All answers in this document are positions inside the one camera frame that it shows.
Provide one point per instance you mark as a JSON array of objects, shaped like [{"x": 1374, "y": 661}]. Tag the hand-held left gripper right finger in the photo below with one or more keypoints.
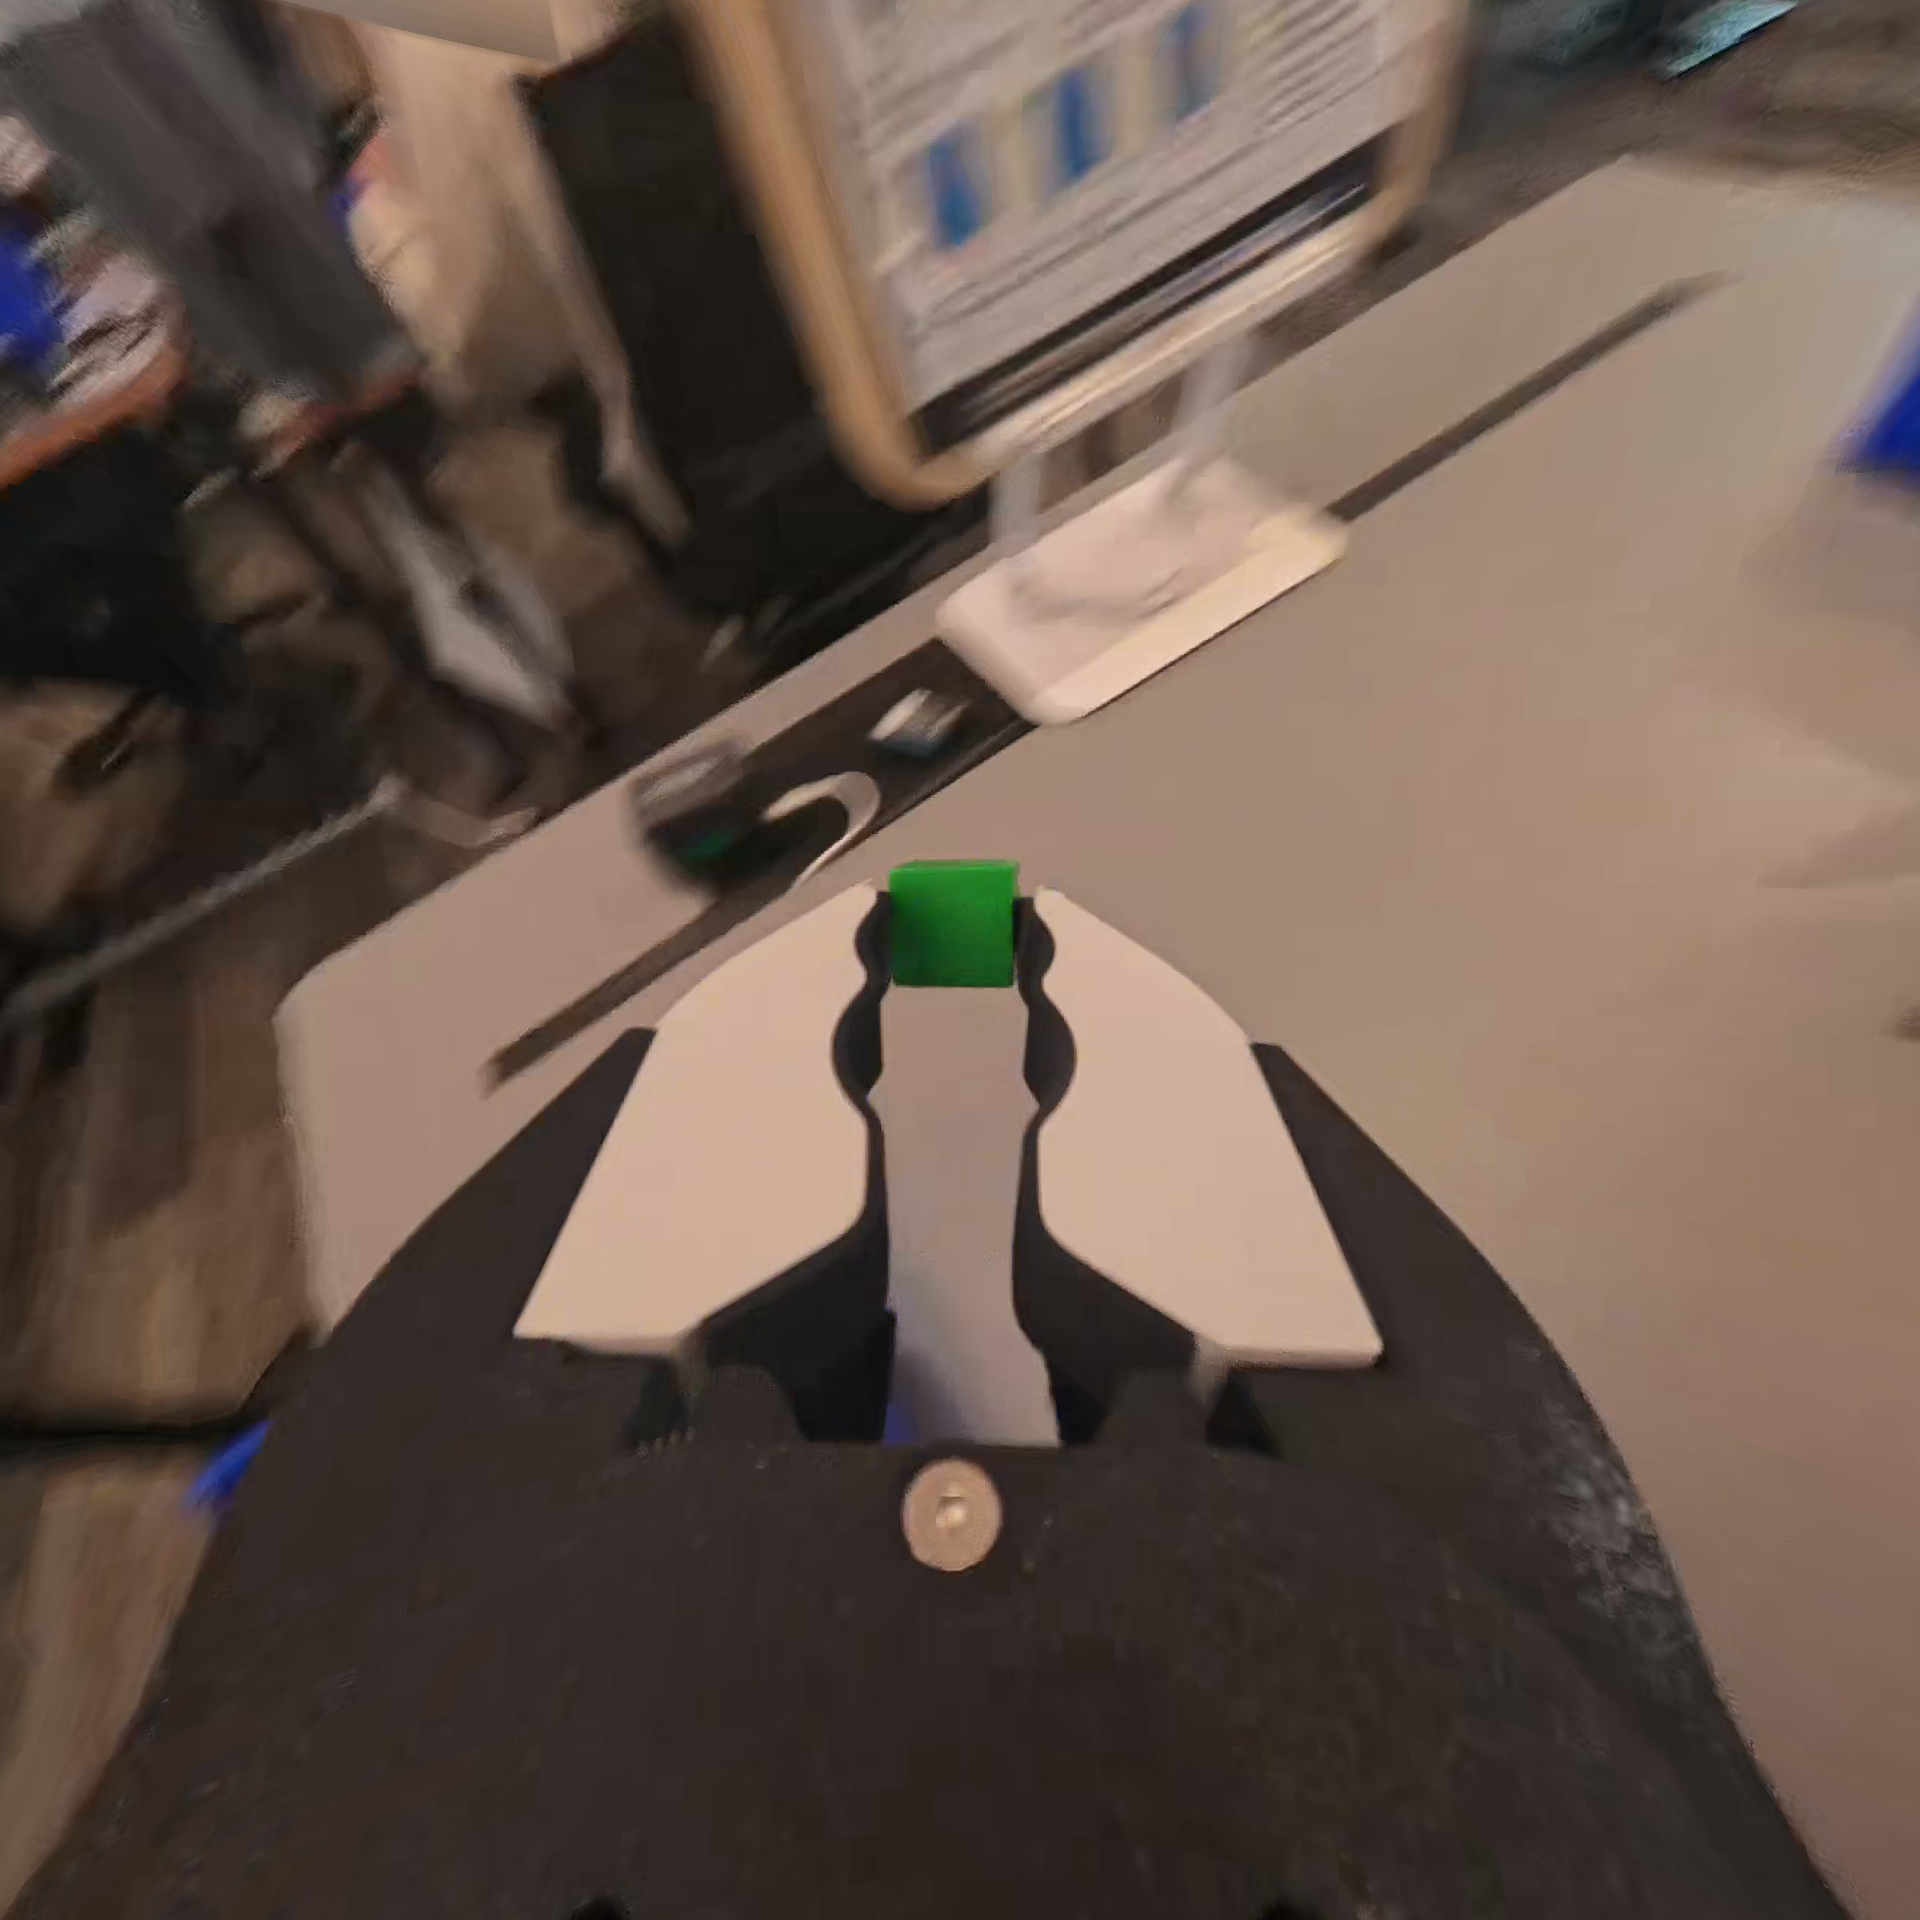
[{"x": 1201, "y": 1185}]

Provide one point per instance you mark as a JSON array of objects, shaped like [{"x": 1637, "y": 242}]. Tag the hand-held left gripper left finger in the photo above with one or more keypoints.
[{"x": 705, "y": 1170}]

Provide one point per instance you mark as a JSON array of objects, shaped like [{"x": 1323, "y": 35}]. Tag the green wooden cube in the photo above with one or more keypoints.
[{"x": 953, "y": 931}]

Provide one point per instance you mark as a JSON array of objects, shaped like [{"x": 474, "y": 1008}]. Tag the blue plastic bin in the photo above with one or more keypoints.
[{"x": 224, "y": 1471}]

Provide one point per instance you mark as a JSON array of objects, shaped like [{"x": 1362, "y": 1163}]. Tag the blue plastic container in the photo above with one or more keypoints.
[{"x": 1882, "y": 422}]

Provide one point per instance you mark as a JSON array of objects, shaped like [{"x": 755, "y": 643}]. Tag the black power box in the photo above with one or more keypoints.
[{"x": 698, "y": 818}]

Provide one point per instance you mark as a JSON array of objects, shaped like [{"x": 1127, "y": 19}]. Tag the blue-edged black box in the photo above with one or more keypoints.
[{"x": 917, "y": 723}]

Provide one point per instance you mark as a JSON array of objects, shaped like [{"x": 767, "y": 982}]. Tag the white flat panel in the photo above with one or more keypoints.
[{"x": 481, "y": 615}]

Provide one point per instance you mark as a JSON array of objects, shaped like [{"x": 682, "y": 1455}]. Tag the wood edged desk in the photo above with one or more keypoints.
[{"x": 89, "y": 413}]

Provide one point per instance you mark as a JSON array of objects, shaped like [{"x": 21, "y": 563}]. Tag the instruction sheet on stand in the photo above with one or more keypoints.
[{"x": 1110, "y": 181}]

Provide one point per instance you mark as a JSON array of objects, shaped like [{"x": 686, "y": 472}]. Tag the pale cloth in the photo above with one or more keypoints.
[{"x": 421, "y": 195}]

